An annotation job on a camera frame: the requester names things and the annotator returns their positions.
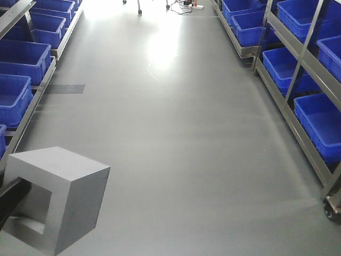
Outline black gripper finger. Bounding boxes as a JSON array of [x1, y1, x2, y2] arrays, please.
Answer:
[[1, 177, 31, 229]]

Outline gray hollow cube base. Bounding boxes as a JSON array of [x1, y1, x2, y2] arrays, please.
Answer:
[[3, 147, 110, 255]]

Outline steel shelf rack left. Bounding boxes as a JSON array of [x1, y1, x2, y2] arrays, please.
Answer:
[[1, 1, 84, 173]]

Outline steel shelf rack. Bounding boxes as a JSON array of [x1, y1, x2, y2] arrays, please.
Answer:
[[213, 1, 340, 222], [1, 1, 84, 173]]

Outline steel shelf rack right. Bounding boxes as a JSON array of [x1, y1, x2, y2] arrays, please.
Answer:
[[213, 1, 340, 222]]

